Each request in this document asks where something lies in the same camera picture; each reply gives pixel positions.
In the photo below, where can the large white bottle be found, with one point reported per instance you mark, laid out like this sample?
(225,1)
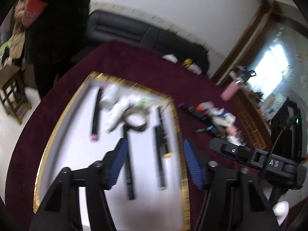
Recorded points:
(118,115)

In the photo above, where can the yellow packet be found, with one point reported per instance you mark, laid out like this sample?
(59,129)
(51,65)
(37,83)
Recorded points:
(187,62)

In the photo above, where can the grey-capped black marker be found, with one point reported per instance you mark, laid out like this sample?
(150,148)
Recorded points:
(128,173)

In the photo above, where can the wooden cabinet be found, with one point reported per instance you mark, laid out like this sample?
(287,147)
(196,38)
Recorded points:
(247,122)

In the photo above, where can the purple-capped black marker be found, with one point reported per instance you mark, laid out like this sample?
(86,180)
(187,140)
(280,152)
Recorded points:
(185,107)

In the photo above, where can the white tray gold rim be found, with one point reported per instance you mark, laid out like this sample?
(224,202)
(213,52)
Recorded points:
(79,163)

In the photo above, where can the pink-capped black marker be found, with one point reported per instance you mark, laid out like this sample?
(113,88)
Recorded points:
(96,115)

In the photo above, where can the pink cup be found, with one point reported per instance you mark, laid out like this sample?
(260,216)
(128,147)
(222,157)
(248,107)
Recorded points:
(229,91)

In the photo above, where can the black leather sofa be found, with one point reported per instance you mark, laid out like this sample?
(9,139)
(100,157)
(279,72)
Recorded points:
(134,33)

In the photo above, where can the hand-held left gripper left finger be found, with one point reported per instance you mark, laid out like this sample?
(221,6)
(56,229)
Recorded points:
(118,164)

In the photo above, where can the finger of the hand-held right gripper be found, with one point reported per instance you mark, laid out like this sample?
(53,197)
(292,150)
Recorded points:
(231,150)

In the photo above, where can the yellow-capped black marker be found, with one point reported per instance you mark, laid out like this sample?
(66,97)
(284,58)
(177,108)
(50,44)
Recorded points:
(163,134)

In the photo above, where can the white blue box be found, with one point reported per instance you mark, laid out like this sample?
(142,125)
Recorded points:
(223,118)

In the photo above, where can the wooden stool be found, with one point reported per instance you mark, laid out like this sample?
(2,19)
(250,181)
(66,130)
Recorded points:
(12,81)

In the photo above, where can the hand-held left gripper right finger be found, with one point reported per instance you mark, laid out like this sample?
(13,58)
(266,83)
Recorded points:
(192,166)

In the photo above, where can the black tape roll orange core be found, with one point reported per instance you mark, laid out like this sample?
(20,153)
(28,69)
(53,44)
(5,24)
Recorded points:
(201,108)

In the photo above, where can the black tape roll brown core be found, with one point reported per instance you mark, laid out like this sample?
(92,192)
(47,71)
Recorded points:
(140,127)

